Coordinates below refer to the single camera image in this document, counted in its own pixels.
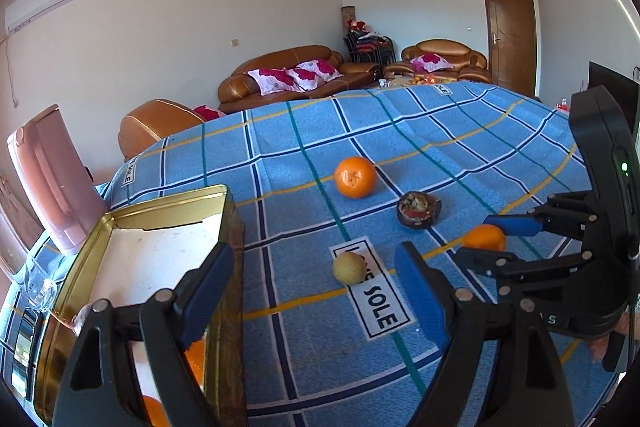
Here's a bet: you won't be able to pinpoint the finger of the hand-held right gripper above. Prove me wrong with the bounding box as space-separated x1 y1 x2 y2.
455 246 596 303
482 190 601 238

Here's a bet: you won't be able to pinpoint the floral pink pillow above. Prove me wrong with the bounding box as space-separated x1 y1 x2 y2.
411 54 453 72
287 59 343 92
247 68 296 96
192 105 226 122

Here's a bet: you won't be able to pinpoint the white air conditioner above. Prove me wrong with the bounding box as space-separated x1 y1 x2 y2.
4 0 76 32

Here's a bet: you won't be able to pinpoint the small yellow round fruit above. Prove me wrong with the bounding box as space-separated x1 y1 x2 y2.
332 253 366 285

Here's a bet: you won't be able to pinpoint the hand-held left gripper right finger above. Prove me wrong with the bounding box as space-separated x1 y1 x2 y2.
394 242 576 427

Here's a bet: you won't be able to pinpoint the person's right hand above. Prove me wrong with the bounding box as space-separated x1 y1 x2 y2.
589 312 632 363

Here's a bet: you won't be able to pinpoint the brown wooden door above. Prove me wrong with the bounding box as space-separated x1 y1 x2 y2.
480 0 538 96

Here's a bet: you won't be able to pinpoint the stacked black chairs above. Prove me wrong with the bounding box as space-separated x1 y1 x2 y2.
342 32 398 68

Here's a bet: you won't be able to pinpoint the gold metal tin tray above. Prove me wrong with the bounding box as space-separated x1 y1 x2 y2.
31 184 247 427

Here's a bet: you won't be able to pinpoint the dark brown mangosteen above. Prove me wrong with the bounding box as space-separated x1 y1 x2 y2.
396 191 443 230

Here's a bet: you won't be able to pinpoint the clear glass bottle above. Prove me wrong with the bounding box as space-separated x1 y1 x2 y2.
10 257 58 310

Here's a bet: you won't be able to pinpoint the black television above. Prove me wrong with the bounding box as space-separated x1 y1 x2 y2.
587 61 640 132

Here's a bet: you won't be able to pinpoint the pink electric kettle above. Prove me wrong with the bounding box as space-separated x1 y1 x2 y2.
6 103 110 257

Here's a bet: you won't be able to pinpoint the brown leather armchair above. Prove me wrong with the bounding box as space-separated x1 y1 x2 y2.
118 99 226 162
382 39 493 85

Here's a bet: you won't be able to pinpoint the blue plaid tablecloth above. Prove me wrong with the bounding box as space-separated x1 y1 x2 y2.
0 82 640 427

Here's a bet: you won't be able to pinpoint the orange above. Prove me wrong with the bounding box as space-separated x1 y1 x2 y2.
184 339 207 388
464 224 507 253
334 156 377 198

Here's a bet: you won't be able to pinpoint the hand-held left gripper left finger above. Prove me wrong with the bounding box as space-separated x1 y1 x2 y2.
52 241 236 427

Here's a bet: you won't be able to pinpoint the low table with snacks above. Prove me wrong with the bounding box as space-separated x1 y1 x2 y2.
372 74 456 88

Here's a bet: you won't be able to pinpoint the brown leather sofa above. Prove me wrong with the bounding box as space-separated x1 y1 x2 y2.
217 45 383 114

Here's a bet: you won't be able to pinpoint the black smartphone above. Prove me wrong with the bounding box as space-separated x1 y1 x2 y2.
0 307 46 395

